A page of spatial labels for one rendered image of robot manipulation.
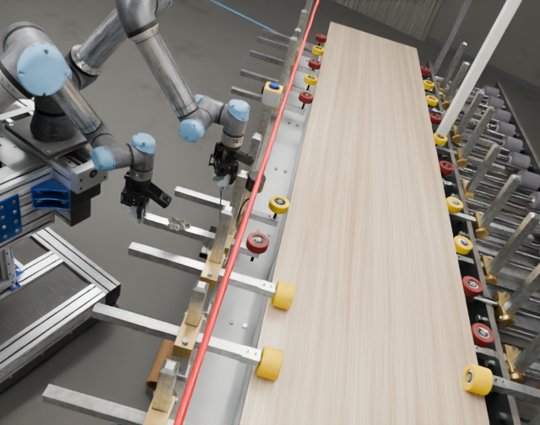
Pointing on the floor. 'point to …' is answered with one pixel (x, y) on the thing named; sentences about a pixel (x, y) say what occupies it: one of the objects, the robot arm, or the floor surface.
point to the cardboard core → (159, 363)
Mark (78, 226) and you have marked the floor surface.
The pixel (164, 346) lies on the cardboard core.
